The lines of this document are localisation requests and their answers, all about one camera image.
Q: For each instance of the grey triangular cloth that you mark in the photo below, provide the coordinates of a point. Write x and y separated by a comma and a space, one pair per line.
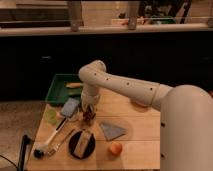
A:
112, 131

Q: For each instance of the metal fork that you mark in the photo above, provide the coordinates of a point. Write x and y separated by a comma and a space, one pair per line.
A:
56, 147

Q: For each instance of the orange fruit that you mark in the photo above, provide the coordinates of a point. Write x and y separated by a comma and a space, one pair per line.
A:
115, 148

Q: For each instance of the beige block on plate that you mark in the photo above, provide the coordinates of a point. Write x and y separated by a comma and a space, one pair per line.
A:
82, 144

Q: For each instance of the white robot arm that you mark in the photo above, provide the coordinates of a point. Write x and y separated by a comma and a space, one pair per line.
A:
186, 115

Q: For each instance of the light green cup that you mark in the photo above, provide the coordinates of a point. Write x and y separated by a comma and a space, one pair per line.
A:
50, 116

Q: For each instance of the black clamp on table edge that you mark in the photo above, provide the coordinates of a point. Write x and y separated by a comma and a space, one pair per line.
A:
26, 140

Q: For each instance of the blue grey sponge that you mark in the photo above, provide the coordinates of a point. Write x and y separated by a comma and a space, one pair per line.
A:
70, 107

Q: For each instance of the dark purple grapes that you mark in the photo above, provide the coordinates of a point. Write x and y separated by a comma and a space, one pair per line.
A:
88, 118

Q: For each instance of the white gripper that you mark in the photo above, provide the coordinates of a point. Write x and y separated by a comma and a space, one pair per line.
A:
90, 96

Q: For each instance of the yellow item in tray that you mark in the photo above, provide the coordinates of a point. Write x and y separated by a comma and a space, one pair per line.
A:
73, 85

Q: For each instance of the green plastic tray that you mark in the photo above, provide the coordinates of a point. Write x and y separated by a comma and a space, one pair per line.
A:
59, 93

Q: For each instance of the black round plate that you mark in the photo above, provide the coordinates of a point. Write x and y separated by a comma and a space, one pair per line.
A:
73, 142

